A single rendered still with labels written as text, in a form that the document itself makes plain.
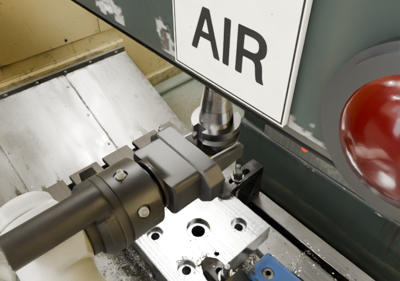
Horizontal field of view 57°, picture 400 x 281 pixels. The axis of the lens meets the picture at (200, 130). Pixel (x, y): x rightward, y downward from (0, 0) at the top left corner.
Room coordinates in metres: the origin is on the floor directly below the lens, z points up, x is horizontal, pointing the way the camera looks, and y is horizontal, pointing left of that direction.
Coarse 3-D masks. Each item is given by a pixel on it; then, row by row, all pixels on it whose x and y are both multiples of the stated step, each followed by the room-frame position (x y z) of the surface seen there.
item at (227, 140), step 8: (192, 120) 0.35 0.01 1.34; (240, 120) 0.35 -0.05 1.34; (192, 128) 0.35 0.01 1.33; (200, 128) 0.35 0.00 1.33; (232, 128) 0.34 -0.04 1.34; (192, 136) 0.35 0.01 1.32; (200, 136) 0.35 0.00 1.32; (208, 136) 0.33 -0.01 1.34; (216, 136) 0.33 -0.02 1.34; (224, 136) 0.33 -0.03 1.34; (232, 136) 0.33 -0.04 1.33; (208, 144) 0.33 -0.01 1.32; (216, 144) 0.33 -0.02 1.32; (224, 144) 0.33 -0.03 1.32; (232, 144) 0.33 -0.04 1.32
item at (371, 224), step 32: (256, 128) 0.87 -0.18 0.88; (256, 160) 0.84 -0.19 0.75; (288, 160) 0.76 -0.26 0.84; (288, 192) 0.74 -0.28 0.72; (320, 192) 0.67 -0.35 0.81; (352, 192) 0.61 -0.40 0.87; (320, 224) 0.64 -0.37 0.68; (352, 224) 0.58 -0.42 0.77; (384, 224) 0.53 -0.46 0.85; (352, 256) 0.55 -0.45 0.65; (384, 256) 0.50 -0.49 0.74
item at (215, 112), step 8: (208, 88) 0.35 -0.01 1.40; (208, 96) 0.35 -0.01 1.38; (216, 96) 0.34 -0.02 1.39; (208, 104) 0.34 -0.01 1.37; (216, 104) 0.34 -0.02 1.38; (224, 104) 0.34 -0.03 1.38; (200, 112) 0.35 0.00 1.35; (208, 112) 0.34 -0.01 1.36; (216, 112) 0.34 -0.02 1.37; (224, 112) 0.34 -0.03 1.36; (232, 112) 0.35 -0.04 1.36; (200, 120) 0.35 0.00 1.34; (208, 120) 0.34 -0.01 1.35; (216, 120) 0.34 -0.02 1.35; (224, 120) 0.34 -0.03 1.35; (232, 120) 0.35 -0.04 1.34; (208, 128) 0.34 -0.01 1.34; (216, 128) 0.34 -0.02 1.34; (224, 128) 0.34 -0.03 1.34
